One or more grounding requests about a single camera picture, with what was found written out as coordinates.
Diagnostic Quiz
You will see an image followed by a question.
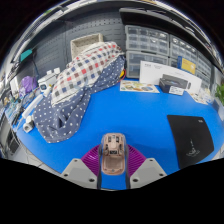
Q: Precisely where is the navy polka-dot cloth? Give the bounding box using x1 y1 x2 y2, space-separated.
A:
32 54 127 144

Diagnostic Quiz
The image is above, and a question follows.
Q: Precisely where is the dark wall shelf unit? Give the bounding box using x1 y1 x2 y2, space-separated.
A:
118 4 223 69

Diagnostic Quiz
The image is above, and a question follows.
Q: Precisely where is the long white keyboard box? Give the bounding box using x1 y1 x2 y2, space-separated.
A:
139 60 203 95

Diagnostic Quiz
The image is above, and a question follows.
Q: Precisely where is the teal plastic object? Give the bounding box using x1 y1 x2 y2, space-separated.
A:
19 49 34 63

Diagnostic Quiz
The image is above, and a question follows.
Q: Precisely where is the small white device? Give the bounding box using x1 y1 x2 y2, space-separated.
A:
37 67 62 95

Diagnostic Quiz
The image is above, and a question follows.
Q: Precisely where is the small black labelled box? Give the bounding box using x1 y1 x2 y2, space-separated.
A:
158 73 192 96

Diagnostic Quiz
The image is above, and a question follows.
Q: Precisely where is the purple object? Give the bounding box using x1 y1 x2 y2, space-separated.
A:
18 75 38 98

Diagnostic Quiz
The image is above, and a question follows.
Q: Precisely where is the yellow red small object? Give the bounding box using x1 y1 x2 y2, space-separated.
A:
119 68 127 81

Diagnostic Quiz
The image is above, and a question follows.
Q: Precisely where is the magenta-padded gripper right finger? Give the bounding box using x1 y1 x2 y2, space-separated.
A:
125 144 168 190

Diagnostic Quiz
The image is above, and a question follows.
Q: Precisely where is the grey plastic drawer cabinet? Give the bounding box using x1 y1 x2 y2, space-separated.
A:
196 51 213 73
168 57 198 74
196 68 212 83
126 50 169 80
125 24 170 56
169 34 198 62

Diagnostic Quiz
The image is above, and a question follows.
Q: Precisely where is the red blue checkered cloth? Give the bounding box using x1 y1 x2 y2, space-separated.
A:
50 41 124 107

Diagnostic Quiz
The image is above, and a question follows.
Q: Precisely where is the pink computer mouse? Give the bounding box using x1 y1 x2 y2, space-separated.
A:
100 132 127 176

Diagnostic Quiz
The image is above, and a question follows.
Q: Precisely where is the yellow card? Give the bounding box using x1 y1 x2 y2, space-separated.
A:
177 55 197 75

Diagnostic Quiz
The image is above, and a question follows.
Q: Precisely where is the white plastic basket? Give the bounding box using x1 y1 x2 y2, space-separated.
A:
70 32 104 61

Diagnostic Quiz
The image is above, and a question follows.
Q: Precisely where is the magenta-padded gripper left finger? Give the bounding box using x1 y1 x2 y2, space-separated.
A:
60 144 103 190

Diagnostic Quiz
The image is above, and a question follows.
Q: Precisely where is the colourful printed leaflet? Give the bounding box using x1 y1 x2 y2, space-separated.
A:
119 80 160 94
188 91 211 105

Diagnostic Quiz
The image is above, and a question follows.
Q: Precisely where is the black mouse pad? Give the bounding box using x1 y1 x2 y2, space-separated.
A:
166 114 215 170

